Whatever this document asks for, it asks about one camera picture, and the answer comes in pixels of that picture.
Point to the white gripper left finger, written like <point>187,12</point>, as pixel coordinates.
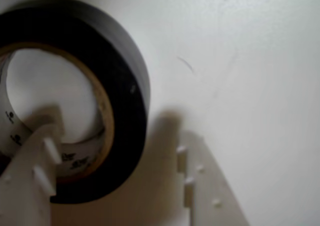
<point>22,191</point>

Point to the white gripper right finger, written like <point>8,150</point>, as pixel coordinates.
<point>212,186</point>

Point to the black tape roll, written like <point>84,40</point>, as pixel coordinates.
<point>130,110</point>

